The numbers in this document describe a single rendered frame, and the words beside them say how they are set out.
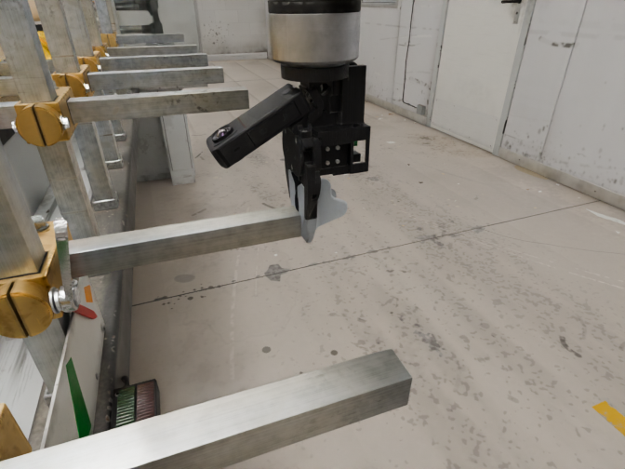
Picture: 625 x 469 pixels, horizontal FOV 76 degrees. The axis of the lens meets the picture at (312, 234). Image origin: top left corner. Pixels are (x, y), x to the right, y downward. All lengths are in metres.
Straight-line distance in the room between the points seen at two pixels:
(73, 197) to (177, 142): 2.14
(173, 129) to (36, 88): 2.16
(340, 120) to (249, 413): 0.31
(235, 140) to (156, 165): 2.55
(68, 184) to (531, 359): 1.48
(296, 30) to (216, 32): 8.66
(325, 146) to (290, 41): 0.11
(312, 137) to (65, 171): 0.37
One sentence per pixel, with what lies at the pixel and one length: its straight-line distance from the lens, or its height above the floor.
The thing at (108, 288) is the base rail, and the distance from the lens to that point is 0.70.
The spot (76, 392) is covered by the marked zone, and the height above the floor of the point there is 0.76.
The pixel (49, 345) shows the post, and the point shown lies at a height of 0.79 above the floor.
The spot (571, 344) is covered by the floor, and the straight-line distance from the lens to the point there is 1.78.
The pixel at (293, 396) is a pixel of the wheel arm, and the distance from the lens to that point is 0.29.
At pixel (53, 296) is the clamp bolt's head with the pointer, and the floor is 0.85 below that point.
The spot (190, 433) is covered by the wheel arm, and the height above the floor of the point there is 0.86.
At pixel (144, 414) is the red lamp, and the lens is 0.50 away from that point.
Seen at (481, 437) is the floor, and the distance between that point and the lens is 1.38.
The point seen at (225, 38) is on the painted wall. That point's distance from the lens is 9.10.
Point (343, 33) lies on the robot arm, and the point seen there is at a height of 1.06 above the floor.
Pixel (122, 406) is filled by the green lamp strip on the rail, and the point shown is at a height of 0.70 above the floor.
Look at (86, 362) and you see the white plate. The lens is 0.52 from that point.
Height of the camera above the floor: 1.08
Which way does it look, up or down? 30 degrees down
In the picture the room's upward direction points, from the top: straight up
